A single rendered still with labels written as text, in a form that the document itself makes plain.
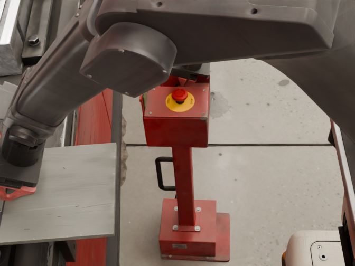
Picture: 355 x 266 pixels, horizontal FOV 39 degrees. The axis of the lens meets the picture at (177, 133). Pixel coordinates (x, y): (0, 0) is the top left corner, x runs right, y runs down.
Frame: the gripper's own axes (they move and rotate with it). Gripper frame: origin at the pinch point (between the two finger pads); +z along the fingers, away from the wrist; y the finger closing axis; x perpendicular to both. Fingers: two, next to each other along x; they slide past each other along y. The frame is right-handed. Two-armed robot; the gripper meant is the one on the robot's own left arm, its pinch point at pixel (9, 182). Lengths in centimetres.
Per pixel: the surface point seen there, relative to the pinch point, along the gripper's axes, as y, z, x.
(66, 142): -20.5, 12.1, 10.5
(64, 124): -24.3, 11.0, 9.5
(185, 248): -33, 72, 68
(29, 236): 9.4, -0.9, 4.4
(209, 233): -36, 63, 73
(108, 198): 3.3, -6.3, 14.9
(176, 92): -38, 6, 34
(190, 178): -39, 39, 54
